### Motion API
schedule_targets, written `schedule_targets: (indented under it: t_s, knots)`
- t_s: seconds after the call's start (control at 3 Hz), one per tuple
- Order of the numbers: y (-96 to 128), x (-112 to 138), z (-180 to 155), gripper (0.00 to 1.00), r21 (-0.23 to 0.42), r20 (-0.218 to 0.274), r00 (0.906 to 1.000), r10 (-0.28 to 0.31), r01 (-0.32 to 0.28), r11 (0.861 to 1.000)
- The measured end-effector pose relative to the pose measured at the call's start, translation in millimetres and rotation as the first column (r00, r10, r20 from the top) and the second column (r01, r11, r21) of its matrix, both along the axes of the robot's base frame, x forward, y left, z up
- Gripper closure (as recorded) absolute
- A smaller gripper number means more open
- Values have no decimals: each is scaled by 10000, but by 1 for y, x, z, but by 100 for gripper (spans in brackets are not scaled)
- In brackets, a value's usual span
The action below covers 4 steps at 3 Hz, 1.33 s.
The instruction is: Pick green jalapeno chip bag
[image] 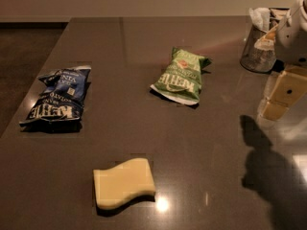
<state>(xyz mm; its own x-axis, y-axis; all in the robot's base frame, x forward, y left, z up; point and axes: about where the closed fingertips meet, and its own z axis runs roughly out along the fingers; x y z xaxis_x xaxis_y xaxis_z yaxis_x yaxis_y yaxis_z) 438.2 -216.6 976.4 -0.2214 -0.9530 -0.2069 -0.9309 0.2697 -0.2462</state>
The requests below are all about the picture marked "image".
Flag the white napkins in container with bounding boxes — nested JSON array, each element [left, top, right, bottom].
[[248, 8, 271, 32]]

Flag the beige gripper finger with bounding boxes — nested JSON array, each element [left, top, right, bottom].
[[259, 100, 288, 121]]

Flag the yellow sponge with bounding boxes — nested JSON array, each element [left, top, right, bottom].
[[93, 158, 156, 210]]

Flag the green jalapeno chip bag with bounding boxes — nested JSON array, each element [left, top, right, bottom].
[[151, 47, 211, 105]]

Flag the metal mesh container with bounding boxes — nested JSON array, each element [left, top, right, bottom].
[[240, 8, 288, 74]]

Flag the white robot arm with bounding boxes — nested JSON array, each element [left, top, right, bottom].
[[254, 0, 307, 121]]

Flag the blue chip bag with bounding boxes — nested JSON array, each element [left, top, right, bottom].
[[19, 65, 91, 127]]

